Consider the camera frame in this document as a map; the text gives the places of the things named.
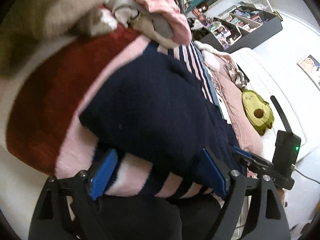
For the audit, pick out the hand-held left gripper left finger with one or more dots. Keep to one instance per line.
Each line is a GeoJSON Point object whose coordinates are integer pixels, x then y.
{"type": "Point", "coordinates": [105, 173]}

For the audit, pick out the white bed headboard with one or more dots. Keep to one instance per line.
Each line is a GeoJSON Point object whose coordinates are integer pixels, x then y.
{"type": "Point", "coordinates": [275, 85]}

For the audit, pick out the framed wall photo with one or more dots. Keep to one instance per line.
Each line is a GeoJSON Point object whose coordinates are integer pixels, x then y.
{"type": "Point", "coordinates": [311, 67]}

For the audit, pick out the patterned crumpled cloth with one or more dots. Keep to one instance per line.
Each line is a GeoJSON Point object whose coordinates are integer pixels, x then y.
{"type": "Point", "coordinates": [236, 76]}

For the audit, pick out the pink garment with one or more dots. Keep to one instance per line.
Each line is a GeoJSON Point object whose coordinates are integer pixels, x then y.
{"type": "Point", "coordinates": [162, 2]}

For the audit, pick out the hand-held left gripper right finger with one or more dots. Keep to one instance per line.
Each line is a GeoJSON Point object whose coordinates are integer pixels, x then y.
{"type": "Point", "coordinates": [215, 172]}

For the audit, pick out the rolled pink grey duvet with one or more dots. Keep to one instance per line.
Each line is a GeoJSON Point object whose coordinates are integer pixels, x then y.
{"type": "Point", "coordinates": [50, 12]}

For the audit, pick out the clear display box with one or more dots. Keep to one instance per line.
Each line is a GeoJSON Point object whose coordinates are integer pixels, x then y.
{"type": "Point", "coordinates": [262, 3]}

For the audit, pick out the striped printed bed sheet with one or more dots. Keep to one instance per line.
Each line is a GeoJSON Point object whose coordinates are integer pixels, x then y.
{"type": "Point", "coordinates": [50, 92]}

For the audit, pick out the green avocado plush toy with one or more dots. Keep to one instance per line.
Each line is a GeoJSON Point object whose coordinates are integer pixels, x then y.
{"type": "Point", "coordinates": [255, 105]}

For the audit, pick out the small pink checked pillow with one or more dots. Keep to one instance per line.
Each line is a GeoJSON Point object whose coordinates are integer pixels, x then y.
{"type": "Point", "coordinates": [211, 62]}

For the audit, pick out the white fluffy blanket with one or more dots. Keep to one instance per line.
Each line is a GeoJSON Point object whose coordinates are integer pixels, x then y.
{"type": "Point", "coordinates": [207, 47]}

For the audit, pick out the navy planet print sweater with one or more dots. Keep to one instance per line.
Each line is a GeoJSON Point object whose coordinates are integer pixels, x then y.
{"type": "Point", "coordinates": [150, 105]}

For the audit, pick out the black bookshelf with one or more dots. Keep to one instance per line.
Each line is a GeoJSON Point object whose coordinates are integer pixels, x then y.
{"type": "Point", "coordinates": [265, 27]}

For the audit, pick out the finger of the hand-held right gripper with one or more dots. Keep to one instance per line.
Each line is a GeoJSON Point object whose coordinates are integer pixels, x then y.
{"type": "Point", "coordinates": [243, 153]}

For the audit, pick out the person's black trousers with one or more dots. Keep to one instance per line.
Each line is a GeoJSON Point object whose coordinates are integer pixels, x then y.
{"type": "Point", "coordinates": [150, 220]}

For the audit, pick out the large pink striped pillow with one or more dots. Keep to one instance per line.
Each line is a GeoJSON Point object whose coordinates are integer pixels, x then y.
{"type": "Point", "coordinates": [240, 110]}

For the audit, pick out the grey garment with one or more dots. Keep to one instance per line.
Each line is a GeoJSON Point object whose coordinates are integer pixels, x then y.
{"type": "Point", "coordinates": [125, 7]}

